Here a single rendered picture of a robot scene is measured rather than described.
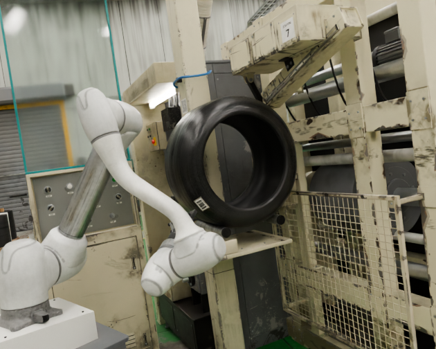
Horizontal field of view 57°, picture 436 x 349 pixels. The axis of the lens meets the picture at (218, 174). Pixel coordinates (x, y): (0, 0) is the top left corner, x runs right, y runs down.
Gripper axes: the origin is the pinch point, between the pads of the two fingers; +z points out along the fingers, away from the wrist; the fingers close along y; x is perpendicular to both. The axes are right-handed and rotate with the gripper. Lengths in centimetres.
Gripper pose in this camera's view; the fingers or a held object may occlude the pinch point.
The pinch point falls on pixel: (190, 216)
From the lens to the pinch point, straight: 161.0
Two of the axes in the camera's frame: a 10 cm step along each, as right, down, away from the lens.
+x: 7.9, -4.3, -4.4
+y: 5.7, 7.8, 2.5
